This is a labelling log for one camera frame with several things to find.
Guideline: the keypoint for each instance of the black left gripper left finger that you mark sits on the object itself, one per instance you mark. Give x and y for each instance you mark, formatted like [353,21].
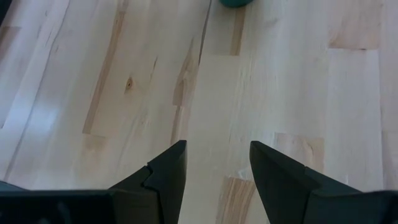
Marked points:
[161,193]

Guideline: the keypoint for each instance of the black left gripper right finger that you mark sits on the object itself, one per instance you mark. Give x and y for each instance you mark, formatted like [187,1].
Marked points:
[295,199]

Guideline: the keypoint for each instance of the green cup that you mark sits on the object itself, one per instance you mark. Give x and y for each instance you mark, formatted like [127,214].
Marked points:
[236,3]

